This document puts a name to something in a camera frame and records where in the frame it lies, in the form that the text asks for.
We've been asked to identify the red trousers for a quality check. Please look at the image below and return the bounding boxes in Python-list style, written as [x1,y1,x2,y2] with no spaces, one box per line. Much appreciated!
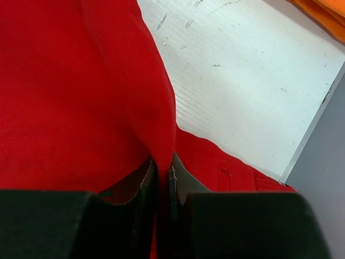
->
[1,1,292,258]

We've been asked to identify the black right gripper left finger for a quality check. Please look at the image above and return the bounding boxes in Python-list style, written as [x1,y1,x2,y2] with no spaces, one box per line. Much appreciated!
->
[1,160,158,258]

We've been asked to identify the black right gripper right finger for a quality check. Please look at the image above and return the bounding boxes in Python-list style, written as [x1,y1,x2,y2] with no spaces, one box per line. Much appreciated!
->
[169,155,331,259]

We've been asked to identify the folded orange trousers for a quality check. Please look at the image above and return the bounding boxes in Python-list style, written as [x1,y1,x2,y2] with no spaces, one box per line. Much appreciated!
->
[289,0,344,44]

